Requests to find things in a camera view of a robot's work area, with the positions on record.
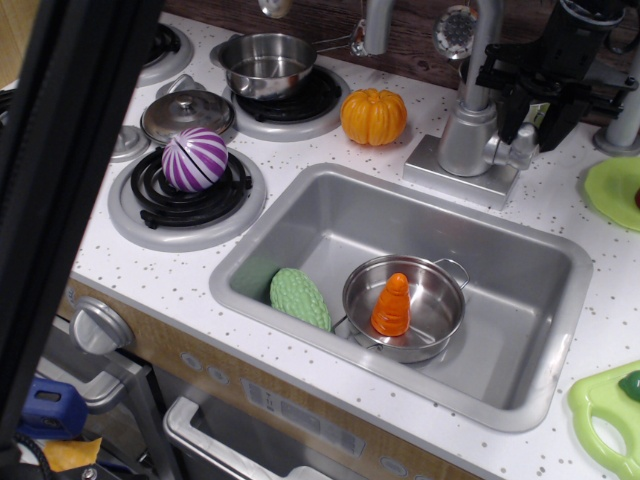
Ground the steel pot on burner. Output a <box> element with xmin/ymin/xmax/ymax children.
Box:
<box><xmin>209</xmin><ymin>32</ymin><xmax>319</xmax><ymax>101</ymax></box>

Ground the purple white striped ball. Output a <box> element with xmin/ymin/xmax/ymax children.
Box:
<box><xmin>161</xmin><ymin>127</ymin><xmax>229</xmax><ymax>193</ymax></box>

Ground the hanging steel skimmer spoon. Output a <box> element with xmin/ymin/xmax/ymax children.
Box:
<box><xmin>433</xmin><ymin>5</ymin><xmax>478</xmax><ymax>60</ymax></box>

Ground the orange toy carrot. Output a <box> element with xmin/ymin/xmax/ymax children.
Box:
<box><xmin>370</xmin><ymin>273</ymin><xmax>411</xmax><ymax>337</ymax></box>

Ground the steel pot lid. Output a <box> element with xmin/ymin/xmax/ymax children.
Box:
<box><xmin>140</xmin><ymin>90</ymin><xmax>235</xmax><ymax>145</ymax></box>

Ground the back left black burner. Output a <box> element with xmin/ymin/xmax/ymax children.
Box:
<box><xmin>137</xmin><ymin>23</ymin><xmax>194</xmax><ymax>87</ymax></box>

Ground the silver oven door handle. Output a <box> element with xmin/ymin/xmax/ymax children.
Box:
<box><xmin>163</xmin><ymin>396</ymin><xmax>358</xmax><ymax>479</ymax></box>

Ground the grey stove knob on counter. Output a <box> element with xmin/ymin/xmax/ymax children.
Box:
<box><xmin>111</xmin><ymin>125</ymin><xmax>150</xmax><ymax>163</ymax></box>

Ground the hanging steel ladle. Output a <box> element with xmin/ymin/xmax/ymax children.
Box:
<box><xmin>258</xmin><ymin>0</ymin><xmax>293</xmax><ymax>19</ymax></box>

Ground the silver toy faucet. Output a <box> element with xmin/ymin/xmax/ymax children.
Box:
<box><xmin>363</xmin><ymin>0</ymin><xmax>524</xmax><ymax>211</ymax></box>

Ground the grey post with base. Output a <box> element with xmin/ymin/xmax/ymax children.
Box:
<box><xmin>593</xmin><ymin>88</ymin><xmax>639</xmax><ymax>157</ymax></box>

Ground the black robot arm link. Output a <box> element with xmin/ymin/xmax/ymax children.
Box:
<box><xmin>1</xmin><ymin>1</ymin><xmax>163</xmax><ymax>432</ymax></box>

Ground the grey toy sink basin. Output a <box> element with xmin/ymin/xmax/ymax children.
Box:
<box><xmin>210</xmin><ymin>164</ymin><xmax>593</xmax><ymax>433</ymax></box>

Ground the dark green toy vegetable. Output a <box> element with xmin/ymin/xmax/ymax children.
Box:
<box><xmin>618</xmin><ymin>370</ymin><xmax>640</xmax><ymax>401</ymax></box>

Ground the silver faucet lever handle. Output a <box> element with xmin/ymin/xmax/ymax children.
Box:
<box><xmin>482</xmin><ymin>103</ymin><xmax>549</xmax><ymax>170</ymax></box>

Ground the steel pan in sink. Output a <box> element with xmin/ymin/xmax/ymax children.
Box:
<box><xmin>337</xmin><ymin>255</ymin><xmax>470</xmax><ymax>364</ymax></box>

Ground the grey oven front knob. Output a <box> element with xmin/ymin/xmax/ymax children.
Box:
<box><xmin>69</xmin><ymin>296</ymin><xmax>135</xmax><ymax>356</ymax></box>

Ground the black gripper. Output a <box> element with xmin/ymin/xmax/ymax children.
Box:
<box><xmin>476</xmin><ymin>1</ymin><xmax>625</xmax><ymax>153</ymax></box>

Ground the black burner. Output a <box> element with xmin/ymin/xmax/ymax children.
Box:
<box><xmin>223</xmin><ymin>66</ymin><xmax>351</xmax><ymax>143</ymax></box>
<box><xmin>137</xmin><ymin>23</ymin><xmax>194</xmax><ymax>87</ymax></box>
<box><xmin>108</xmin><ymin>147</ymin><xmax>267</xmax><ymax>253</ymax></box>

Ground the back right black burner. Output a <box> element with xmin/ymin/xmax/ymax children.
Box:
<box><xmin>223</xmin><ymin>66</ymin><xmax>351</xmax><ymax>143</ymax></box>

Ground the green toy bitter gourd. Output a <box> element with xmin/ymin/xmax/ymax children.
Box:
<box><xmin>269</xmin><ymin>268</ymin><xmax>332</xmax><ymax>332</ymax></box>

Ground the green plastic plate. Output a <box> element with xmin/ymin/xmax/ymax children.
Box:
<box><xmin>584</xmin><ymin>157</ymin><xmax>639</xmax><ymax>232</ymax></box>

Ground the front right black burner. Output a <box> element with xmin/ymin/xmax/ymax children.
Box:
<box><xmin>108</xmin><ymin>147</ymin><xmax>267</xmax><ymax>253</ymax></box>

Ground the green plastic cutting board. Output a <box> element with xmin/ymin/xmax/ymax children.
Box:
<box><xmin>567</xmin><ymin>361</ymin><xmax>639</xmax><ymax>479</ymax></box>

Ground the orange toy pumpkin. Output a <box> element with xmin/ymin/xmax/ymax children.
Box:
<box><xmin>340</xmin><ymin>88</ymin><xmax>408</xmax><ymax>146</ymax></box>

